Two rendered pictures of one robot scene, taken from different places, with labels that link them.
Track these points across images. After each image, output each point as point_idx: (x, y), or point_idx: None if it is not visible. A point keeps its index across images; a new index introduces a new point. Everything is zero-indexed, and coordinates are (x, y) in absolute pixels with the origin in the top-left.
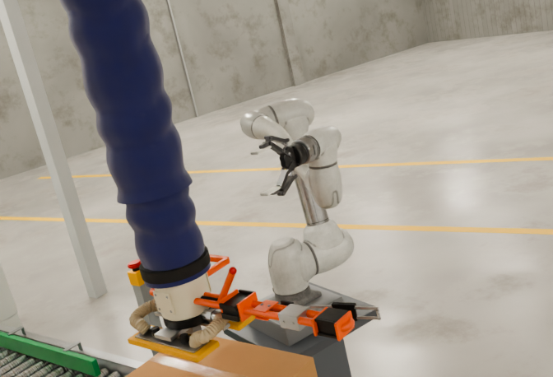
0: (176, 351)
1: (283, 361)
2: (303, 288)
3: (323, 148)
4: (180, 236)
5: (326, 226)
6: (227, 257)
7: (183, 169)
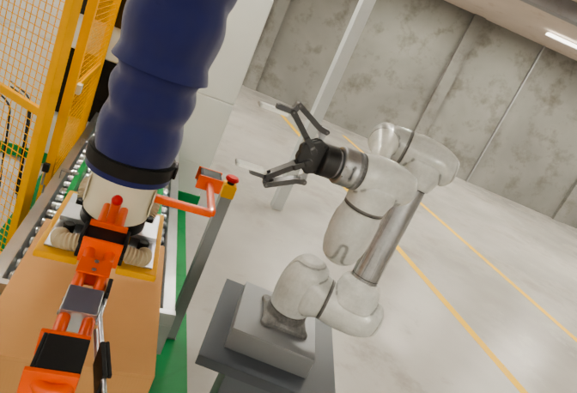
0: (47, 229)
1: (134, 347)
2: (291, 316)
3: (369, 184)
4: (130, 127)
5: (362, 288)
6: (213, 211)
7: (191, 65)
